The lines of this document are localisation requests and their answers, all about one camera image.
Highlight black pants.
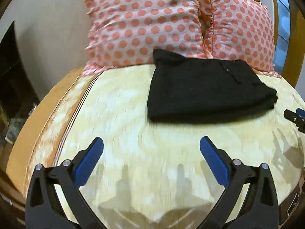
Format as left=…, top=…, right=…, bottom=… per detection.
left=147, top=49, right=278, bottom=123

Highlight right pink polka-dot pillow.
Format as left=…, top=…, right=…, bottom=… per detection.
left=199, top=0, right=280, bottom=77

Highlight pink polka-dot pillow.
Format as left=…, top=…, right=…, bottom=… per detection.
left=199, top=0, right=280, bottom=77
left=83, top=0, right=211, bottom=76

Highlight cream patterned bed mattress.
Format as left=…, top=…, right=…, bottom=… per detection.
left=22, top=65, right=304, bottom=228

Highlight dark bedside cabinet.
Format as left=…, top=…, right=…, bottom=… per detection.
left=1, top=22, right=39, bottom=145

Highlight left pink polka-dot pillow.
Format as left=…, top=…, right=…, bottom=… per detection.
left=83, top=0, right=211, bottom=76

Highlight window with wooden frame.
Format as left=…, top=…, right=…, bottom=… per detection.
left=255, top=0, right=304, bottom=87

